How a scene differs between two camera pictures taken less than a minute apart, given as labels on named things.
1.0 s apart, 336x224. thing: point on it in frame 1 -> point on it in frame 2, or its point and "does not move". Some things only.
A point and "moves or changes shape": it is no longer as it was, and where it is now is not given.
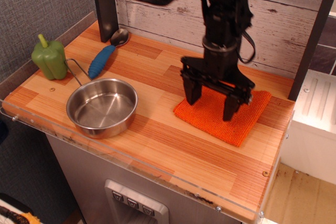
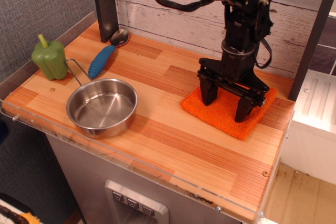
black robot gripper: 221,69 -> 235,73
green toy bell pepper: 50,59 does not move
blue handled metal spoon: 119,37 does not move
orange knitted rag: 206,117 moves or changes shape
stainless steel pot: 102,108 does not move
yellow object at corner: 31,219 does not move
